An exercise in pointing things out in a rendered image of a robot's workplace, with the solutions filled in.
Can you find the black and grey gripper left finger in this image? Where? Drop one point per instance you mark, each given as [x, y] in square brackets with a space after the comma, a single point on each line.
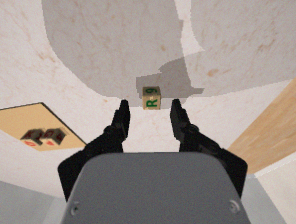
[113, 135]

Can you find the tan flat mat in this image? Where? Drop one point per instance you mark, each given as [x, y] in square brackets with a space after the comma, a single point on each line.
[16, 121]

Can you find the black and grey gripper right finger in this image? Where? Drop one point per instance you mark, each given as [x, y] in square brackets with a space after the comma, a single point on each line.
[193, 141]

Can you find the wooden letter block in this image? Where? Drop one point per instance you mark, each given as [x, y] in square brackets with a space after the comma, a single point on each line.
[31, 138]
[151, 98]
[52, 137]

